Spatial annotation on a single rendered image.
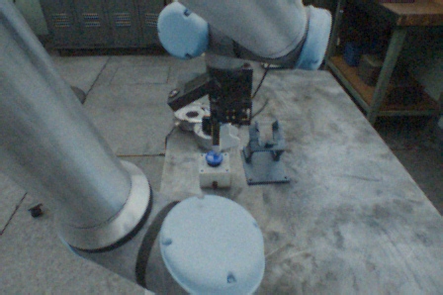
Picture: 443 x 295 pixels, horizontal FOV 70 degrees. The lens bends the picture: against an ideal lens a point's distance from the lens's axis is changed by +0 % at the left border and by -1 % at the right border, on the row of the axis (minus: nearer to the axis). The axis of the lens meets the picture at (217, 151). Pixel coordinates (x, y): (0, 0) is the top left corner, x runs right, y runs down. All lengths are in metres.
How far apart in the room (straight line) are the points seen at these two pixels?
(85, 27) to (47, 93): 3.57
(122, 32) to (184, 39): 3.29
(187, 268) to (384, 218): 0.51
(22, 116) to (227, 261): 0.23
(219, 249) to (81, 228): 0.15
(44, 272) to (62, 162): 1.45
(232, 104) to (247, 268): 0.34
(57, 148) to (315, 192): 0.59
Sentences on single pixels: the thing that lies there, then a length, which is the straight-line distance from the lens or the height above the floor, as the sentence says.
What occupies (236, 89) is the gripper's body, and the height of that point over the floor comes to 1.03.
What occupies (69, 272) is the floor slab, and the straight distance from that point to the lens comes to 1.67.
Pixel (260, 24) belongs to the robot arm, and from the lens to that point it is 0.27.
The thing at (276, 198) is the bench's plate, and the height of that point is 0.80.
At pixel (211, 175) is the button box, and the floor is 0.84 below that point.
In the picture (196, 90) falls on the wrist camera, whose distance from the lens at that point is 0.61.
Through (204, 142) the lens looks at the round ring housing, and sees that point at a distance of 0.82.
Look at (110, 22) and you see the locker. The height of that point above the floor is 0.37.
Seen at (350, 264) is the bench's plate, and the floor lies 0.80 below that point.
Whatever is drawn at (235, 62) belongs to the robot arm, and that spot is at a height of 1.10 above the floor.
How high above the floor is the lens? 1.31
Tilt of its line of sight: 38 degrees down
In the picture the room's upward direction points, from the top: straight up
